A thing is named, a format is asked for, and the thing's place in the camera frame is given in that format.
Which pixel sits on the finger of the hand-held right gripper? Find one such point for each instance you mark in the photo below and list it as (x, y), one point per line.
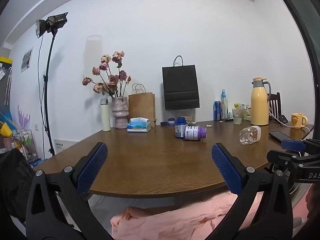
(292, 145)
(280, 156)

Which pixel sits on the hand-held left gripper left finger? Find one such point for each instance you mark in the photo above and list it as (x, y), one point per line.
(92, 167)

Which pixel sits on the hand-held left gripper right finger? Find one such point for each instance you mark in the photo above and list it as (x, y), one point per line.
(227, 167)

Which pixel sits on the clear plastic jar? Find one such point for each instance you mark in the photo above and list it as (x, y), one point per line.
(250, 135)

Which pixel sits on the black smartphone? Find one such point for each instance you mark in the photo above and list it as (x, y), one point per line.
(279, 135)

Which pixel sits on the yellow mug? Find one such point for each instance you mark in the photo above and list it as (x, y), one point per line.
(297, 121)

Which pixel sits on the black charger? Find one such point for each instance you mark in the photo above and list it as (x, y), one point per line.
(283, 119)

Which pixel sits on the dark wooden chair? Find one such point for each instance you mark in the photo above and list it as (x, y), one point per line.
(275, 105)

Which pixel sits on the purple cap pill bottle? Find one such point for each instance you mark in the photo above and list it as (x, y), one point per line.
(193, 133)

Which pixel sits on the clear drinking glass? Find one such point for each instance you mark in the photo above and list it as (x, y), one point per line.
(237, 117)

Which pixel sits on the yellow thermos jug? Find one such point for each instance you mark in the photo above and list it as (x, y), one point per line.
(259, 105)

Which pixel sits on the white thermos bottle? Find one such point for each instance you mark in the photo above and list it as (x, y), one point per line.
(105, 116)

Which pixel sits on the blue drink can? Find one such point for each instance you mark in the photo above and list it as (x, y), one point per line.
(217, 111)

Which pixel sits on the clear glass bottle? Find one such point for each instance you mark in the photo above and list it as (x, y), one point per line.
(224, 107)

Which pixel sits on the blue pill bottle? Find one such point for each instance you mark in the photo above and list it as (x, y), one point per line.
(180, 128)

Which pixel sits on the pink speckled vase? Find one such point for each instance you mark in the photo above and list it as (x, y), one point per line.
(120, 112)

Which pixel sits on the blue tissue box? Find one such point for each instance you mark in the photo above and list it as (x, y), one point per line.
(138, 126)

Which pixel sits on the clear snack jar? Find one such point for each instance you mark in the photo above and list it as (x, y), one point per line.
(190, 116)

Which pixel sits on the small blue lid jar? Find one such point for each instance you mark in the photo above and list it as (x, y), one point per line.
(171, 121)

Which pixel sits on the pink cloth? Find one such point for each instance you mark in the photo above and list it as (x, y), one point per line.
(175, 220)

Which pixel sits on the brown paper bag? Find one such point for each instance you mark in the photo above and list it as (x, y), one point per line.
(141, 107)

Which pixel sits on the black jacket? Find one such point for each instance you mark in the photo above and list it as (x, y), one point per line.
(13, 180)

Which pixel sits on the purple decoration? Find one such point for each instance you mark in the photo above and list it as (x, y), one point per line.
(23, 118)

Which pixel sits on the dried pink roses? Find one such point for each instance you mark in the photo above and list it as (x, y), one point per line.
(110, 78)

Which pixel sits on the black paper bag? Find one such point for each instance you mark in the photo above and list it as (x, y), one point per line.
(180, 87)

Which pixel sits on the yellow box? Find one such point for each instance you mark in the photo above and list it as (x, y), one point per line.
(5, 60)

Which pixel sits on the studio light on stand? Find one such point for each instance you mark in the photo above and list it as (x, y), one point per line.
(51, 22)

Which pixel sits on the white wall socket panel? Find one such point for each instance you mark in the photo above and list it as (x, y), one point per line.
(63, 145)

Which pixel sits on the small white wall outlet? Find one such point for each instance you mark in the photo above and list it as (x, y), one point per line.
(37, 126)

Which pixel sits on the wall picture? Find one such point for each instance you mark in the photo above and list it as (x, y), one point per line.
(27, 60)

